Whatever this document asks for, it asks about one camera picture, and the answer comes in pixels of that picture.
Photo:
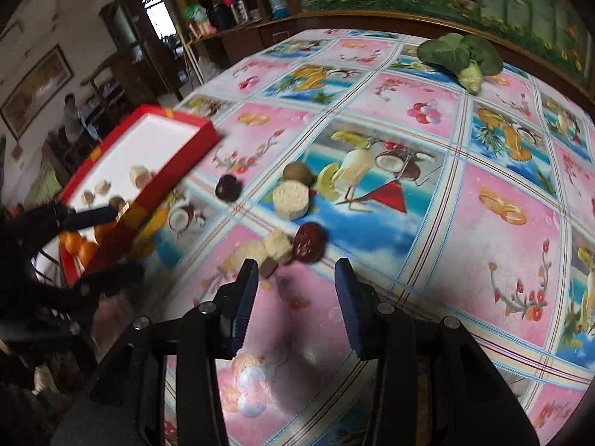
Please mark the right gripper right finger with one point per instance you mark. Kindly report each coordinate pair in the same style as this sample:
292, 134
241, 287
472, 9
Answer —
434, 383

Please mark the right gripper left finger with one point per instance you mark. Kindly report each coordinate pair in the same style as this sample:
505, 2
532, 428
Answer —
124, 404

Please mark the large orange tangerine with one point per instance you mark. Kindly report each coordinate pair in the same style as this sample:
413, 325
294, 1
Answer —
102, 231

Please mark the square tan cake piece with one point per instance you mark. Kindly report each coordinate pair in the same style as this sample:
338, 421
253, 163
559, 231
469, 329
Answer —
103, 187

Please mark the beige rectangular cake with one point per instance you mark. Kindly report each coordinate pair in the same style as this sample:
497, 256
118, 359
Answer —
250, 250

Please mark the dark red jujube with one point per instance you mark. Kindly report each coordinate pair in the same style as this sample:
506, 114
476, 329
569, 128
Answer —
228, 188
309, 243

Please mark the pale hexagonal cake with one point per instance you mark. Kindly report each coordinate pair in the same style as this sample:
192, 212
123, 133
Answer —
291, 199

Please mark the brown round longan fruit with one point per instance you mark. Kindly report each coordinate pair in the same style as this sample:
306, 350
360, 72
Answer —
297, 171

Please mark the small tangerine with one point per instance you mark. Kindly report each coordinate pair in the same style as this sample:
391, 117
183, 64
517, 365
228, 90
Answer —
87, 251

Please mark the colourful fruit print tablecloth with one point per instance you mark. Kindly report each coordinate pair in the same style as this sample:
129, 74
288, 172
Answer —
480, 207

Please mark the red gift box tray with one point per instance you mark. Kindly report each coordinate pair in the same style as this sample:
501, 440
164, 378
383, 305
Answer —
146, 158

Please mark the seated person in background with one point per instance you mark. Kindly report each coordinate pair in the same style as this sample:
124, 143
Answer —
74, 124

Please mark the green leafy bok choy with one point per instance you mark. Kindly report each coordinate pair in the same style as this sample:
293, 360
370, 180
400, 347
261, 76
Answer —
470, 58

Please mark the wooden glass display cabinet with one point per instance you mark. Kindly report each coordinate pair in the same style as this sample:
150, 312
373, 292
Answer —
372, 4

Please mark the green snack bag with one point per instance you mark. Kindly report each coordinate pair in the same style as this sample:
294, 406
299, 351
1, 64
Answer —
199, 22

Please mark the steel thermos flask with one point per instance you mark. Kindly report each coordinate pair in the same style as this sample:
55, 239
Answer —
243, 10

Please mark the framed wall painting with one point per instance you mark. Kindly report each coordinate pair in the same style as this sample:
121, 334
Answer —
35, 90

